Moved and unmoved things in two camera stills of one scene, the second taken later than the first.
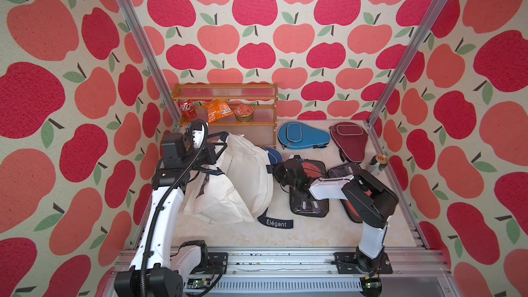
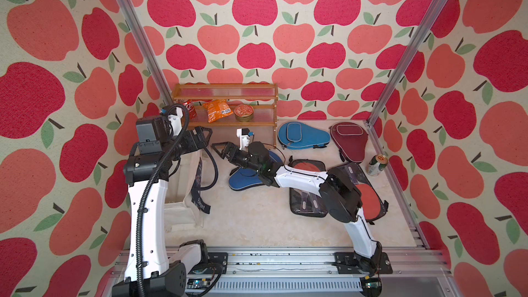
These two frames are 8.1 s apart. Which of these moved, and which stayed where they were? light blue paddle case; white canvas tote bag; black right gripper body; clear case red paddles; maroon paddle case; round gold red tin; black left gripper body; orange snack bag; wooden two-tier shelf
Moved: black right gripper body; black left gripper body; white canvas tote bag
Stayed: round gold red tin; light blue paddle case; maroon paddle case; clear case red paddles; orange snack bag; wooden two-tier shelf
